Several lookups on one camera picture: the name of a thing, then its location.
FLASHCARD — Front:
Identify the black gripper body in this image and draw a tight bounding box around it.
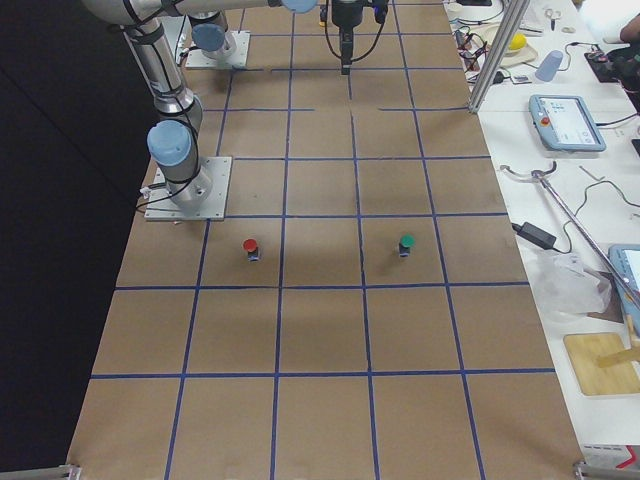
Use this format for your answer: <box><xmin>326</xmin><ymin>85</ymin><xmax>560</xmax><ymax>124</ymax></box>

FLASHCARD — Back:
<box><xmin>331</xmin><ymin>0</ymin><xmax>366</xmax><ymax>29</ymax></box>

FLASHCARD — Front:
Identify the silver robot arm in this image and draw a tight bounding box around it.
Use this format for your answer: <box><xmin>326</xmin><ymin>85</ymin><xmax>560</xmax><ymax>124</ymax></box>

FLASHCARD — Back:
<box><xmin>84</xmin><ymin>1</ymin><xmax>317</xmax><ymax>213</ymax></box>
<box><xmin>189</xmin><ymin>11</ymin><xmax>236</xmax><ymax>61</ymax></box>

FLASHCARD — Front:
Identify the green push button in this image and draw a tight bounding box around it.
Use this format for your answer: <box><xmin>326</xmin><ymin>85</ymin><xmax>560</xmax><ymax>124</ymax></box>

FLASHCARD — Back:
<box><xmin>398</xmin><ymin>234</ymin><xmax>415</xmax><ymax>257</ymax></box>

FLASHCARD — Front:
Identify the red push button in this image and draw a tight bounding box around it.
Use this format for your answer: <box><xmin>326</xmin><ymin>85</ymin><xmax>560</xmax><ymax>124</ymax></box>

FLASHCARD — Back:
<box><xmin>242</xmin><ymin>238</ymin><xmax>261</xmax><ymax>262</ymax></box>

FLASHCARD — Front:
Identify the yellow lemon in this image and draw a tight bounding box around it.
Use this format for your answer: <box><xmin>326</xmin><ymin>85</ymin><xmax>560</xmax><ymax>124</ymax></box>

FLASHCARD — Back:
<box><xmin>508</xmin><ymin>33</ymin><xmax>527</xmax><ymax>51</ymax></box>

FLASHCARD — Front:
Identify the beige plate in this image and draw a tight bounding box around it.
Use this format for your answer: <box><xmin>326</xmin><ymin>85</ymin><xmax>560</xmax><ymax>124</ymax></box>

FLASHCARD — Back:
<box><xmin>482</xmin><ymin>25</ymin><xmax>538</xmax><ymax>67</ymax></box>

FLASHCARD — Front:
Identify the translucent blue cup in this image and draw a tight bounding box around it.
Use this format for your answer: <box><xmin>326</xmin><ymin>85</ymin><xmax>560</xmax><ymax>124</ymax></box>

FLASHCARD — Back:
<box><xmin>534</xmin><ymin>50</ymin><xmax>564</xmax><ymax>83</ymax></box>

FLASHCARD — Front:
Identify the blue teach pendant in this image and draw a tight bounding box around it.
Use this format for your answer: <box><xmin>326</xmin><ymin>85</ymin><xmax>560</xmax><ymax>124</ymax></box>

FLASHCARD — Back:
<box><xmin>529</xmin><ymin>95</ymin><xmax>606</xmax><ymax>152</ymax></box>
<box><xmin>608</xmin><ymin>244</ymin><xmax>639</xmax><ymax>315</ymax></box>

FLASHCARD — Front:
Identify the metal reaching rod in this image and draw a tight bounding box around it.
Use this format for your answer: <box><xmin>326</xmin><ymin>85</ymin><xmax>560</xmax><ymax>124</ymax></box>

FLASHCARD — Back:
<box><xmin>499</xmin><ymin>161</ymin><xmax>639</xmax><ymax>307</ymax></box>

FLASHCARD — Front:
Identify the black power adapter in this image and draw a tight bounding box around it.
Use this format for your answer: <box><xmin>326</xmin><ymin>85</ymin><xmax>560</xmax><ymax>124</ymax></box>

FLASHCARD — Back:
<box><xmin>513</xmin><ymin>222</ymin><xmax>556</xmax><ymax>250</ymax></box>

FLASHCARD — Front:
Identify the clear plastic bag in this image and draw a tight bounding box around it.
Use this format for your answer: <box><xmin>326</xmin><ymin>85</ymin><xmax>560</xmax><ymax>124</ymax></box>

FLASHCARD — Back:
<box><xmin>528</xmin><ymin>251</ymin><xmax>612</xmax><ymax>314</ymax></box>

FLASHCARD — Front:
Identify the wooden cutting board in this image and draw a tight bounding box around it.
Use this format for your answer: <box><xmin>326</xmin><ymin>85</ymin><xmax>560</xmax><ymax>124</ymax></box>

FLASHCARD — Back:
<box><xmin>563</xmin><ymin>333</ymin><xmax>639</xmax><ymax>396</ymax></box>

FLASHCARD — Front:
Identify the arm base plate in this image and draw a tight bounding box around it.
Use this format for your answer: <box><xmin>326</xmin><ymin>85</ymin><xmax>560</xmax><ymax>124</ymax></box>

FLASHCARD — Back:
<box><xmin>185</xmin><ymin>31</ymin><xmax>250</xmax><ymax>70</ymax></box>
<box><xmin>144</xmin><ymin>156</ymin><xmax>232</xmax><ymax>221</ymax></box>

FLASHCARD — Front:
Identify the aluminium frame post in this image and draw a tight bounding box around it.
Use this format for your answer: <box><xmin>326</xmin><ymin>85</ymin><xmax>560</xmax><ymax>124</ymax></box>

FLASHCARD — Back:
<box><xmin>468</xmin><ymin>0</ymin><xmax>530</xmax><ymax>114</ymax></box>

